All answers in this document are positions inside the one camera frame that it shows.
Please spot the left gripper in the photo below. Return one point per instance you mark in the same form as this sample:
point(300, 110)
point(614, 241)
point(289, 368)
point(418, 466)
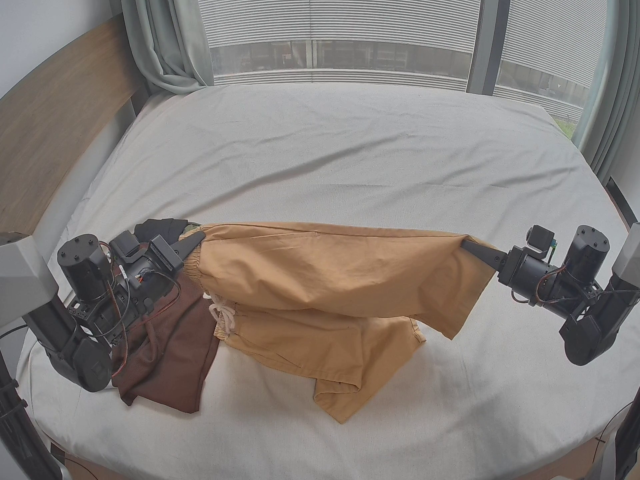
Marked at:
point(150, 278)

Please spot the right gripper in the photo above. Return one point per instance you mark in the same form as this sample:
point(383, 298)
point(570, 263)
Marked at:
point(527, 273)

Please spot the tan shorts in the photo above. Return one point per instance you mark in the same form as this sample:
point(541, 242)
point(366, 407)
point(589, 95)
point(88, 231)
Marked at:
point(325, 278)

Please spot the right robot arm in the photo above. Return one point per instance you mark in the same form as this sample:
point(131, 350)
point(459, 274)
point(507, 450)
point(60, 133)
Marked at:
point(590, 248)

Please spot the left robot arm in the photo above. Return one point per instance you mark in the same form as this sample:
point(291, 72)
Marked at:
point(80, 268)

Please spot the bed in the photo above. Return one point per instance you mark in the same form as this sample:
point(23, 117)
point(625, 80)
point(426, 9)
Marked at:
point(350, 143)

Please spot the black garment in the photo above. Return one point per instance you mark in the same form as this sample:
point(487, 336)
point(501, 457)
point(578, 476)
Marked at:
point(155, 228)

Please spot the brown garment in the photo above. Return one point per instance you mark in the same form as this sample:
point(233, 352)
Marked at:
point(170, 358)

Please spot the grey-green curtain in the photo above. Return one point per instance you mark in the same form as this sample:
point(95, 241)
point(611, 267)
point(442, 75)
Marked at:
point(615, 93)
point(160, 28)

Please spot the window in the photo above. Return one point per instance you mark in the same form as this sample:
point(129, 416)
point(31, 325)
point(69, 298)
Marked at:
point(350, 18)

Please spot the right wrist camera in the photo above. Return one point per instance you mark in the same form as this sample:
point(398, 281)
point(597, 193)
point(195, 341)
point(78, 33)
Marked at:
point(540, 235)

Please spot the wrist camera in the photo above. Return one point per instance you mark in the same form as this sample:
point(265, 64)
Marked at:
point(540, 235)
point(125, 245)

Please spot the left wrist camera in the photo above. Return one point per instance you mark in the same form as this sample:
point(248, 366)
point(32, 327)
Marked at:
point(125, 245)

